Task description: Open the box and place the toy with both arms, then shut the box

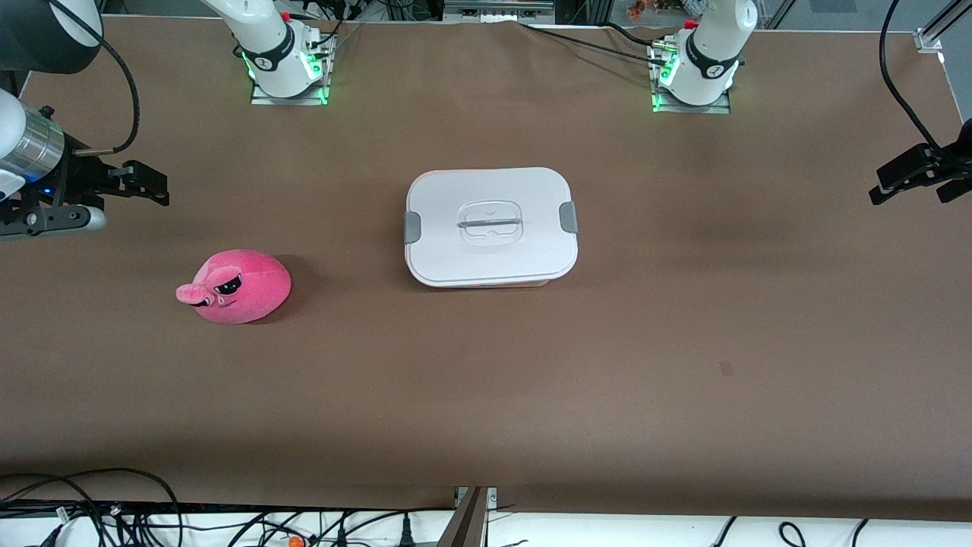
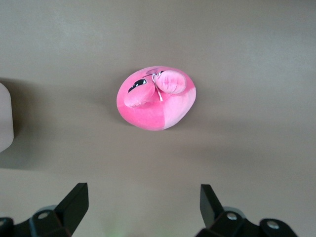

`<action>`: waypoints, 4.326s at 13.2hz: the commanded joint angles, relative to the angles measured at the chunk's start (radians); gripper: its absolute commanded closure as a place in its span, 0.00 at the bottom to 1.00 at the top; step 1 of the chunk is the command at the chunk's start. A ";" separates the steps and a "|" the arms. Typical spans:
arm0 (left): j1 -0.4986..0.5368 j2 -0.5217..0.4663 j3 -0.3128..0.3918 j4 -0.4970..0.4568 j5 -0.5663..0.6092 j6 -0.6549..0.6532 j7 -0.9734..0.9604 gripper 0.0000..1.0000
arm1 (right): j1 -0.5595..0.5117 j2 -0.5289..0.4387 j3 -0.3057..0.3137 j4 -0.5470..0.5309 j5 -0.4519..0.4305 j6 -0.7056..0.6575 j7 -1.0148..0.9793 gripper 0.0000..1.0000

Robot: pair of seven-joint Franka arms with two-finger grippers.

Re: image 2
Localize white box lid grey latches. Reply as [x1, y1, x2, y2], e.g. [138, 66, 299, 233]
[0, 82, 14, 154]

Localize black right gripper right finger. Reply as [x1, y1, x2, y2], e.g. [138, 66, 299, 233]
[196, 184, 307, 237]

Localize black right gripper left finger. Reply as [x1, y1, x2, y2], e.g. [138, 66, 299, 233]
[0, 182, 89, 237]

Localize pink round plush toy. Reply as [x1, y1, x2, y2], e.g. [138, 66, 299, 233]
[116, 66, 198, 131]

